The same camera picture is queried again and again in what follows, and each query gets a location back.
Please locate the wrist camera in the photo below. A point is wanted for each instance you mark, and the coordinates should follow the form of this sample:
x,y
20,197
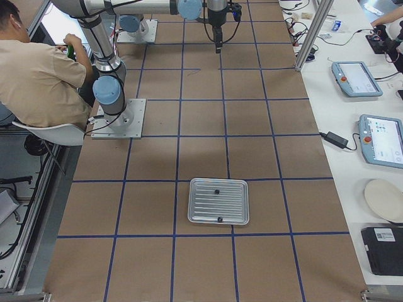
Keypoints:
x,y
236,10

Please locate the near teach pendant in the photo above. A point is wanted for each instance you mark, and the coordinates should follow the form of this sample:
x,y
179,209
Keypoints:
x,y
381,140

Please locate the seated person beige shirt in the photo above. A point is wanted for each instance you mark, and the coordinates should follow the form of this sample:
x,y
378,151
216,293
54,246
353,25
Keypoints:
x,y
40,84

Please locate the ribbed metal tray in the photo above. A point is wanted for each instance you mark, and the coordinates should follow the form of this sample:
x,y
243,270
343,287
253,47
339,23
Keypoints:
x,y
232,204

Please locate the cream round plate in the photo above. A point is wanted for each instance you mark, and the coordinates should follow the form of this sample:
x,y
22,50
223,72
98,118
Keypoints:
x,y
385,200

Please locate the black power adapter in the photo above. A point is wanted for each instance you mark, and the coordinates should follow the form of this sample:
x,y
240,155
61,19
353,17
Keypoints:
x,y
334,139

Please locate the aluminium frame post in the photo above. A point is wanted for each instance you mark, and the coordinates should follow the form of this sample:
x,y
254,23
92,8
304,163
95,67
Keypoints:
x,y
316,25

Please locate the black box with label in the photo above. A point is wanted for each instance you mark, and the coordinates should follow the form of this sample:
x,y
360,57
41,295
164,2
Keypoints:
x,y
384,250

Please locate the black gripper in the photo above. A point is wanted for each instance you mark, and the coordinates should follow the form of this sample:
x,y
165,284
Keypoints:
x,y
216,21

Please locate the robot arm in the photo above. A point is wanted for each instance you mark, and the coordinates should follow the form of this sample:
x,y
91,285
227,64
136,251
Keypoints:
x,y
109,88
215,12

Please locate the white chair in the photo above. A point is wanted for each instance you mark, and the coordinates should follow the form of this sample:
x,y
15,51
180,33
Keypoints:
x,y
65,135

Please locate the teach pendant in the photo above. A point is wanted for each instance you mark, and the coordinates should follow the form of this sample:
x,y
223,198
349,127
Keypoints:
x,y
381,140
355,80

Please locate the far teach pendant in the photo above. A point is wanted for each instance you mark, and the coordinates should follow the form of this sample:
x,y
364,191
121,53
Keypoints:
x,y
355,80

